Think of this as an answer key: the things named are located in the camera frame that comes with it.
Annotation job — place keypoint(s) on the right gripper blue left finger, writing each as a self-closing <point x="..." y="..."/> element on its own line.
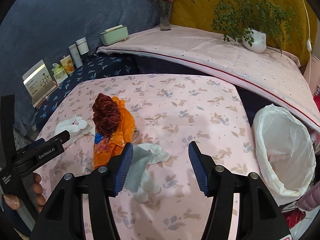
<point x="118" y="168"/>

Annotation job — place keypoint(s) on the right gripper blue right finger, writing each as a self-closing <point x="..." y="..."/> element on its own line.
<point x="202" y="167"/>

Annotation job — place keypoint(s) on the person's left hand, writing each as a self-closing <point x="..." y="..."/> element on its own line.
<point x="14" y="202"/>

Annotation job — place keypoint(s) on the grey cloth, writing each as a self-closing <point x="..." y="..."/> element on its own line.
<point x="138" y="176"/>

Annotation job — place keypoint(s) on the white frilly cloth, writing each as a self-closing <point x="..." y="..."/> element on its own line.
<point x="159" y="157"/>

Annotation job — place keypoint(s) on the orange plastic bag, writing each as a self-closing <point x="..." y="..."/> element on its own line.
<point x="107" y="147"/>

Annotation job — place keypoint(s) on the dark red crumpled paper flower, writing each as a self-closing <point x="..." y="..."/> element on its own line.
<point x="106" y="115"/>

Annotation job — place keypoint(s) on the white crumpled tissue left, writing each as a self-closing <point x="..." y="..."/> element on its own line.
<point x="73" y="125"/>

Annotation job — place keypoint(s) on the pink rabbit print tablecloth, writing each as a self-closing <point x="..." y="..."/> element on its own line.
<point x="171" y="111"/>

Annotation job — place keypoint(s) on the green tissue pack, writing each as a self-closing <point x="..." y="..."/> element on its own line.
<point x="59" y="73"/>

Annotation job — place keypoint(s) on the red thermos bottle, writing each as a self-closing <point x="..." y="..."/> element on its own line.
<point x="293" y="217"/>

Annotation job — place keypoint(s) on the navy floral cloth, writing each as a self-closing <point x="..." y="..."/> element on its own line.
<point x="99" y="66"/>

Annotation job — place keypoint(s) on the mauve puffer jacket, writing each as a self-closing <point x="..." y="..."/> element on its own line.
<point x="311" y="199"/>

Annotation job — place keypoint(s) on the orange patterned small box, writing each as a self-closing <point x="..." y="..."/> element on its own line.
<point x="67" y="64"/>

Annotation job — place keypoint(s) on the tall white bottle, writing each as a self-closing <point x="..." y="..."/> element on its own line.
<point x="75" y="55"/>

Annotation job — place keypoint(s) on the pink dotted mattress cover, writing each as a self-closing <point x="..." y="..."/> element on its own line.
<point x="271" y="74"/>

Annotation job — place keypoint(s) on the white round jar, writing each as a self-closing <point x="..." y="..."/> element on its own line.
<point x="82" y="46"/>

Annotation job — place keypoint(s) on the pale green tissue box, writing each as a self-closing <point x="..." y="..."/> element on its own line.
<point x="114" y="35"/>

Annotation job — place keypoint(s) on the white plant pot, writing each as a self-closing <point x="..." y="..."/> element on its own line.
<point x="255" y="41"/>

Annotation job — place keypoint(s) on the glass flower vase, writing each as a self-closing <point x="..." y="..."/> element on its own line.
<point x="164" y="16"/>

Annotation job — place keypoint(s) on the green leafy plant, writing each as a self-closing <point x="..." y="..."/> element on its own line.
<point x="237" y="19"/>

